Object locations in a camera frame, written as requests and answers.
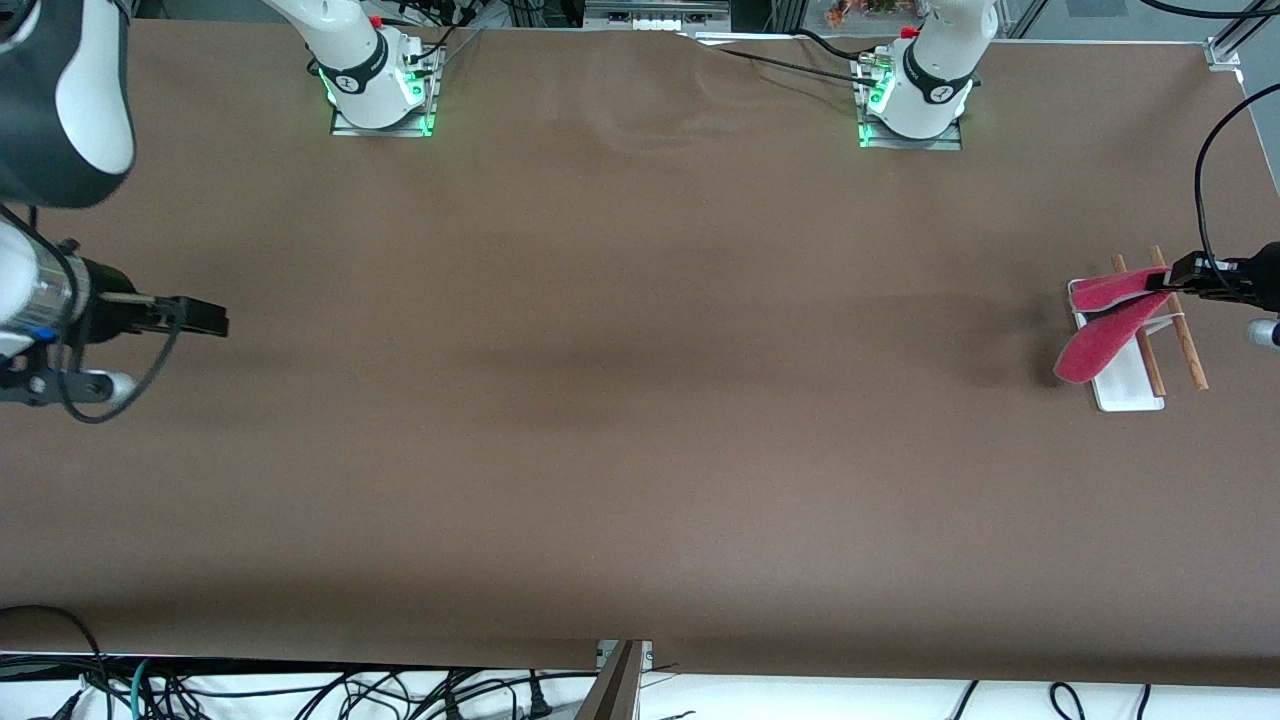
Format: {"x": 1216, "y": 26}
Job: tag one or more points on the metal table leg profile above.
{"x": 615, "y": 685}

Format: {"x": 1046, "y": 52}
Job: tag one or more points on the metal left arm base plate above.
{"x": 915, "y": 142}

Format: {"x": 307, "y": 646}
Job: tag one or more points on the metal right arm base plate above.
{"x": 385, "y": 130}

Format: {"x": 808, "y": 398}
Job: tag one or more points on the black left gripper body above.
{"x": 1262, "y": 272}

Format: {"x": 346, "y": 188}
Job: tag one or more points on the white power strip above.
{"x": 655, "y": 14}

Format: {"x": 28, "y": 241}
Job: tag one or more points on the pink towel with grey edge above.
{"x": 1090, "y": 350}

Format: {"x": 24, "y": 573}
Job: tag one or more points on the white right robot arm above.
{"x": 90, "y": 100}

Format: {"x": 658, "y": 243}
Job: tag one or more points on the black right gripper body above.
{"x": 103, "y": 300}

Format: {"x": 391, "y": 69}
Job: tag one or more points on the white towel rack wooden bars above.
{"x": 1125, "y": 390}

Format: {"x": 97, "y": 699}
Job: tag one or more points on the aluminium corner bracket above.
{"x": 1225, "y": 52}

